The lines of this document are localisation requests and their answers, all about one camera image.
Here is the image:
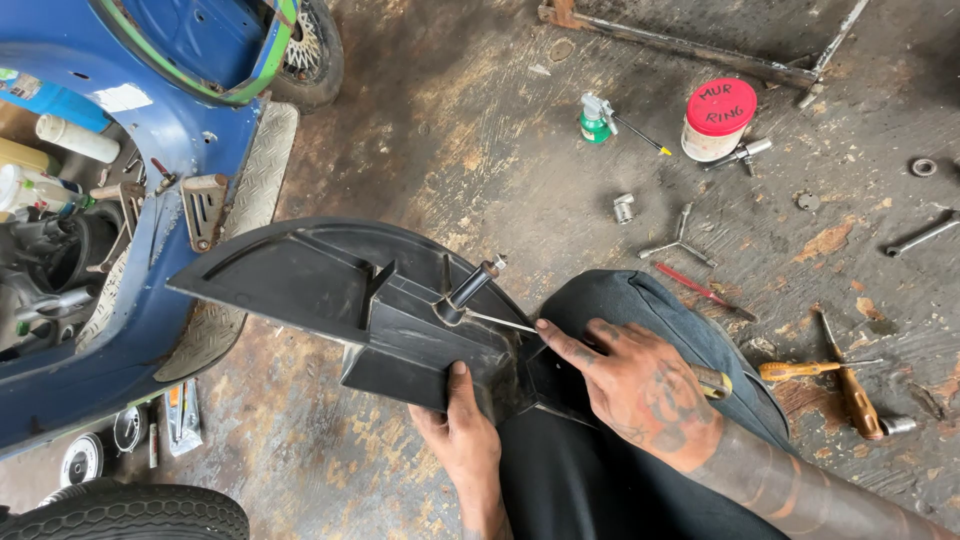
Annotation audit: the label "person's right hand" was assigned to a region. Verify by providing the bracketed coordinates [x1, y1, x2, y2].
[534, 317, 726, 474]

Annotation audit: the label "person's left hand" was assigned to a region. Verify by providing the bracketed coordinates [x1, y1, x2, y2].
[408, 360, 504, 489]

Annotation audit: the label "brown-handled steel screwdriver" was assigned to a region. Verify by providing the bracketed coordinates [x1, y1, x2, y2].
[465, 309, 733, 402]

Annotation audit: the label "black plastic fender panel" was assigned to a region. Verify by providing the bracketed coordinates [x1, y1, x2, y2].
[166, 216, 601, 430]

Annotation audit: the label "person's black trousers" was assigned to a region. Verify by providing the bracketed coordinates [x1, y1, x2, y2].
[498, 269, 798, 540]

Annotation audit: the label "silver Y-shaped wrench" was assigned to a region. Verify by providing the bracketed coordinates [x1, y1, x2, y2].
[637, 202, 718, 270]

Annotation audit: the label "clear plastic parts packet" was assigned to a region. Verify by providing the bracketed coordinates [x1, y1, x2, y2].
[162, 378, 204, 458]

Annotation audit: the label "green oil can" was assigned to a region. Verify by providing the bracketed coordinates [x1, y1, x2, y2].
[579, 92, 673, 158]

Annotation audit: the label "white jar with red lid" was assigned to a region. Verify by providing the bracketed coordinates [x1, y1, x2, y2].
[681, 77, 759, 164]

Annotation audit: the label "black ribbed tyre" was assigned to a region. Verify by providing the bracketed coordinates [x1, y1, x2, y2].
[0, 480, 251, 540]

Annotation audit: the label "metal brake pedal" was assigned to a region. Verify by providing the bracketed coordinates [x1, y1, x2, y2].
[180, 173, 231, 255]

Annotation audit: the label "spoked scooter wheel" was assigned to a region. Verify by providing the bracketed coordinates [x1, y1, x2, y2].
[268, 0, 345, 115]

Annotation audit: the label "blue scooter body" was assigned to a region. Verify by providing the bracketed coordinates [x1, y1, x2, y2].
[0, 0, 301, 460]

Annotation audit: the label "white plastic tube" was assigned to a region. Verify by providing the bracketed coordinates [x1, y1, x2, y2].
[34, 113, 122, 165]

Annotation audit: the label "yellow bottle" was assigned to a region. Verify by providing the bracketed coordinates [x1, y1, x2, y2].
[0, 137, 63, 178]

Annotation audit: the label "blue box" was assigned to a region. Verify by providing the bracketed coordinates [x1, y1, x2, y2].
[0, 68, 111, 134]

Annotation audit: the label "red-handled screwdriver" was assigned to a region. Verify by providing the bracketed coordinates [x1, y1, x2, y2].
[653, 261, 759, 323]

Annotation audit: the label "orange-handled screwdriver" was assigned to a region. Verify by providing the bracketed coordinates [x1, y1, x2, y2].
[758, 357, 885, 383]

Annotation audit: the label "brown wooden-handled screwdriver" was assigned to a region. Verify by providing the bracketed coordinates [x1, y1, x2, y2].
[816, 309, 886, 442]

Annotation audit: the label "silver T-handle socket tool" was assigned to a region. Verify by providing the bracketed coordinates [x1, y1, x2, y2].
[701, 137, 774, 178]

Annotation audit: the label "silver ring spanner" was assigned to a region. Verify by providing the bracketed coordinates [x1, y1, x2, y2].
[885, 211, 960, 258]

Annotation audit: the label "round chrome ring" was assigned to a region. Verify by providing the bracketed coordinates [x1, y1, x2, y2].
[112, 405, 148, 454]

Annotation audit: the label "rusty metal frame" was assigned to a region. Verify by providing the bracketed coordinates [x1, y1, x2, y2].
[537, 0, 872, 111]

